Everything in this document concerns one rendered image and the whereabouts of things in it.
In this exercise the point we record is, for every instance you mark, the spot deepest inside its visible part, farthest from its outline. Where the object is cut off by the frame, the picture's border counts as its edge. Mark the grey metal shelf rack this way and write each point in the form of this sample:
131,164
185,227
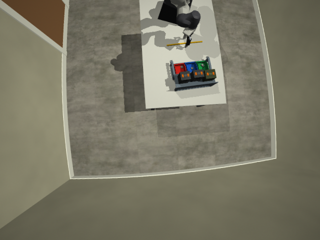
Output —
193,84

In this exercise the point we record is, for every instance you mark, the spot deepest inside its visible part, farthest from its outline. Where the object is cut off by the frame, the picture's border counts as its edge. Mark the blue bin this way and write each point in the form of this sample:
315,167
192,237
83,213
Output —
188,66

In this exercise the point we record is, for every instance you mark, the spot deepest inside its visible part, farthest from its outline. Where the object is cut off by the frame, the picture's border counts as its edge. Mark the red open bin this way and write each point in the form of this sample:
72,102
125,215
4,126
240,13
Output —
178,69

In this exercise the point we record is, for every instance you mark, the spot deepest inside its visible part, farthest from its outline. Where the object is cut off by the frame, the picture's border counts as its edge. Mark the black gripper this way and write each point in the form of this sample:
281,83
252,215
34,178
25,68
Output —
188,41

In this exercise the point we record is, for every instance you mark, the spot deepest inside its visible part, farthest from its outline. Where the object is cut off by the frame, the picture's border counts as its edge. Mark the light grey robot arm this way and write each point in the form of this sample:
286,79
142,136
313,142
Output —
184,19

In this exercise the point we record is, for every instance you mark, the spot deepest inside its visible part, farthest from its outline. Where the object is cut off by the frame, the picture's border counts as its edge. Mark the green open bin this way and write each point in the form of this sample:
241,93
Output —
206,67

